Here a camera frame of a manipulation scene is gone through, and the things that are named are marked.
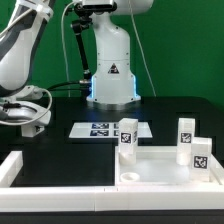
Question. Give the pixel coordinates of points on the white U-shaped obstacle fence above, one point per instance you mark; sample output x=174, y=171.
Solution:
x=122, y=196

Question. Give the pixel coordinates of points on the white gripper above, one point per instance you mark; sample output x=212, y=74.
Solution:
x=19, y=109

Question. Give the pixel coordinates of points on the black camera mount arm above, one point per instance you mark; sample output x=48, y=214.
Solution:
x=81, y=43

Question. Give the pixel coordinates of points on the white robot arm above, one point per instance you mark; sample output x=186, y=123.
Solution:
x=113, y=83

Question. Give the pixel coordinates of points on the camera on mount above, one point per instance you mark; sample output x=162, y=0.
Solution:
x=98, y=4

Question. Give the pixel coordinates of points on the white marker tag sheet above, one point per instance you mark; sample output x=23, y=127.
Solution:
x=86, y=130

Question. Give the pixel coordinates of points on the white square tabletop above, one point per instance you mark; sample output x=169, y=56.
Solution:
x=157, y=165

